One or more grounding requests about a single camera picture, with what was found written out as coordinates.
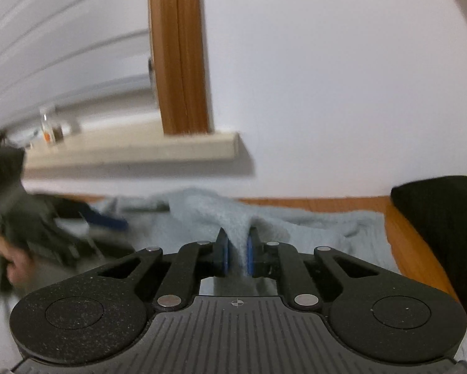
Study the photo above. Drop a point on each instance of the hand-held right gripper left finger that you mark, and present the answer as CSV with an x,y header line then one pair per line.
x,y
222,259

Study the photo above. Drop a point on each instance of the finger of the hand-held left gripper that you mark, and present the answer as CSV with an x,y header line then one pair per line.
x,y
105,220
112,246

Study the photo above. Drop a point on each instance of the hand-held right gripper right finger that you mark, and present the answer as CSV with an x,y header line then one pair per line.
x,y
251,259

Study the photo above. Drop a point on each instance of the grey-blue garment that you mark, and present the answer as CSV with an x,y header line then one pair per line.
x,y
149,230

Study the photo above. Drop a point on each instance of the light blue fleece garment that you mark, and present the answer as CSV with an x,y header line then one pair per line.
x,y
218,210

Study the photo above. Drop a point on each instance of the person's left hand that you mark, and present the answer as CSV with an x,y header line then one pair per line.
x,y
17,265

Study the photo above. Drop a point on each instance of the beige window sill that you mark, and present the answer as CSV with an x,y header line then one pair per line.
x,y
140,152

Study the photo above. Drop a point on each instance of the clear bottle orange label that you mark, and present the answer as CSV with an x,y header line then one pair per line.
x,y
49,126

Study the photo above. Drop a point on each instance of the white window blind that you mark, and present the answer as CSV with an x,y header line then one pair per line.
x,y
62,35

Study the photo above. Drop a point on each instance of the black cloth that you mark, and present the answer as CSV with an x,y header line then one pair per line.
x,y
444,218

